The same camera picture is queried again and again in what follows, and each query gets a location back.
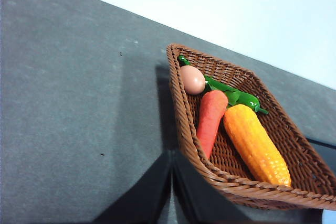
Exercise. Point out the blue round plate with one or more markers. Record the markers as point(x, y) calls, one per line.
point(330, 217)

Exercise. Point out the tan egg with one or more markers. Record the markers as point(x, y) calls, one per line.
point(193, 79)

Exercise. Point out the orange-red carrot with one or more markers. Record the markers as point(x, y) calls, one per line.
point(211, 119)

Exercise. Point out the green leafy vegetable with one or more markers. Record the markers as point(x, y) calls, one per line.
point(225, 90)

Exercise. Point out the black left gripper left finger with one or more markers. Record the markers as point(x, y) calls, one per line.
point(147, 197)

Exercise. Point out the brown woven wicker basket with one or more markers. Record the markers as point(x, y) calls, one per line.
point(288, 140)

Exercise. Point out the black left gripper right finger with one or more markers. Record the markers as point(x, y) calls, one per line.
point(194, 203)

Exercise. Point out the yellow-orange corn cob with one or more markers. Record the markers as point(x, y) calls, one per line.
point(254, 140)

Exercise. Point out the long green chili pepper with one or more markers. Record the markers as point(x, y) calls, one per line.
point(249, 101)

